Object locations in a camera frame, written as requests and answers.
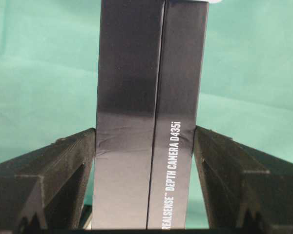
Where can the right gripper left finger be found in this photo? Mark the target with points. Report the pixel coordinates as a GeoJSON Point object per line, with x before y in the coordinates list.
{"type": "Point", "coordinates": [44, 189]}

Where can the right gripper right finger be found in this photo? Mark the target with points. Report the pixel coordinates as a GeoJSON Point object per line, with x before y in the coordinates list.
{"type": "Point", "coordinates": [245, 190]}

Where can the black RealSense box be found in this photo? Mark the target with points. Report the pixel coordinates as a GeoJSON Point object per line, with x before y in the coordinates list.
{"type": "Point", "coordinates": [150, 62]}

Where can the clear plastic storage case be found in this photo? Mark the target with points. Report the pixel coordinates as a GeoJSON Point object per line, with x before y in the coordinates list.
{"type": "Point", "coordinates": [214, 1]}

